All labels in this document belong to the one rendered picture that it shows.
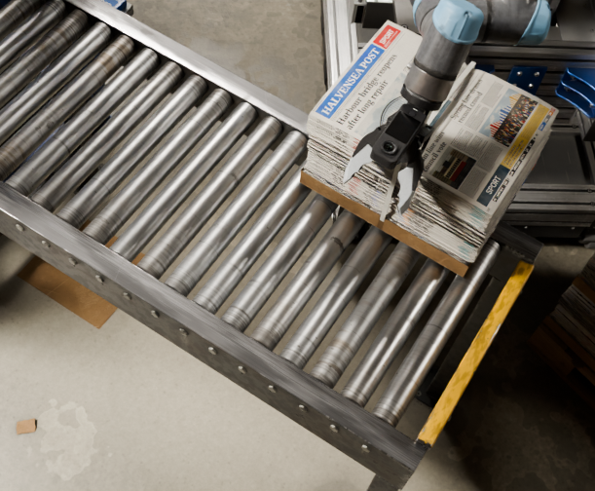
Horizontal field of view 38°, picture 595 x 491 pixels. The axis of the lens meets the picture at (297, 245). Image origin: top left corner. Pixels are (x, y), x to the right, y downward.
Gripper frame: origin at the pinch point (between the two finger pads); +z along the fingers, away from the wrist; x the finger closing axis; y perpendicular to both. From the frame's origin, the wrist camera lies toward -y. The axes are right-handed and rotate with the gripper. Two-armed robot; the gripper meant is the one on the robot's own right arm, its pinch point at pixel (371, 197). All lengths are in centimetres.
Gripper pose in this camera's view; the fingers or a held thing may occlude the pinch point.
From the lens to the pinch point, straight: 149.0
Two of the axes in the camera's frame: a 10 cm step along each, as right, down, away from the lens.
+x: -8.4, -5.0, 2.1
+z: -3.4, 7.9, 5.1
